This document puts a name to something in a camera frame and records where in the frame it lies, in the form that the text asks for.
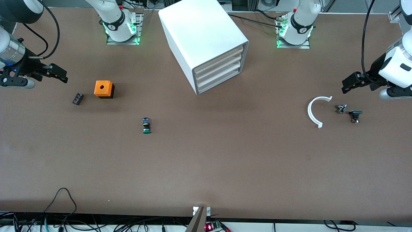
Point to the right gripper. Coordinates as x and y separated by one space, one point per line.
28 66

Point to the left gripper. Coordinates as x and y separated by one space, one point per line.
374 71

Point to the green push button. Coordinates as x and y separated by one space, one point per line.
146 127

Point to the white plastic drawer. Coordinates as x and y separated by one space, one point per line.
219 78
219 72
219 67
219 61

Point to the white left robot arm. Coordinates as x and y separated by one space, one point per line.
301 22

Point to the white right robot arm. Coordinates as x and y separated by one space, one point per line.
114 19

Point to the black flat-head button part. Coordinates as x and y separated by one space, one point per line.
355 113

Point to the white drawer cabinet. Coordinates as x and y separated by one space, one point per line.
199 29

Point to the small black terminal block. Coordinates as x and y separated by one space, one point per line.
78 99

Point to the orange box with black base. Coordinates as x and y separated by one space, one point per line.
103 88

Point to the brown mounting beam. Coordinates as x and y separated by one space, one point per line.
198 222

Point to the circuit board with red light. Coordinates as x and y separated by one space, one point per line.
209 227

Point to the small metallic switch part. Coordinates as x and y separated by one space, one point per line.
341 108

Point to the white semicircular bracket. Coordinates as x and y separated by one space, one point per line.
309 111

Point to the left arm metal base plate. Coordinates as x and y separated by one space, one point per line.
302 46

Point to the aluminium frame profile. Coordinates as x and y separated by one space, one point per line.
394 16

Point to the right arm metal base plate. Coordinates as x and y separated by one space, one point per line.
140 25

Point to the white metal bracket plate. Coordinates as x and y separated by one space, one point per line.
195 211

